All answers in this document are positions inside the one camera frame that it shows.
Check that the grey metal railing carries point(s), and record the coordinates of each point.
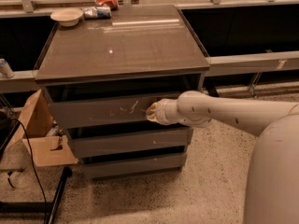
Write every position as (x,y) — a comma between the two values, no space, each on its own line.
(238,64)

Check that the white can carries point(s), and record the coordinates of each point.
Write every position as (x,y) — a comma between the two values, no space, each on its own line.
(5,69)

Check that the red snack bag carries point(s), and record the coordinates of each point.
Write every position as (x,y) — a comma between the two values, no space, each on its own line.
(113,4)

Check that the cardboard box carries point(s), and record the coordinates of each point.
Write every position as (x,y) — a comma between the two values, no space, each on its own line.
(48,149)

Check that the grey drawer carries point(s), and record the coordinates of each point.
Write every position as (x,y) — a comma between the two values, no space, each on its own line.
(105,111)
(148,165)
(129,142)

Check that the grey middle drawer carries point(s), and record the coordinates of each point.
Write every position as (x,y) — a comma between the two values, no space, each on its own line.
(129,142)

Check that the white bowl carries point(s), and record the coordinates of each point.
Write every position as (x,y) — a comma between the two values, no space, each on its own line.
(67,17)

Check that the grey top drawer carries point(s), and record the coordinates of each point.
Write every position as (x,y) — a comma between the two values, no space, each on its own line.
(105,111)

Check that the grey drawer cabinet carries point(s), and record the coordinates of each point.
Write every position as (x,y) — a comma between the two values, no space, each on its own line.
(140,50)

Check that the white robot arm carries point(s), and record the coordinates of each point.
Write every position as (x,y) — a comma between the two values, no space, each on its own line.
(272,191)

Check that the blue white snack bag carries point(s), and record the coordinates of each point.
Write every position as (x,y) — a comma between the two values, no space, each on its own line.
(97,12)

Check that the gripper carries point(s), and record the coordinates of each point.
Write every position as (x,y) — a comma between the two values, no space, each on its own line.
(161,112)

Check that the grey bottom drawer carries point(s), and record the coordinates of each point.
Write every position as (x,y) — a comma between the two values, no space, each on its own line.
(148,165)

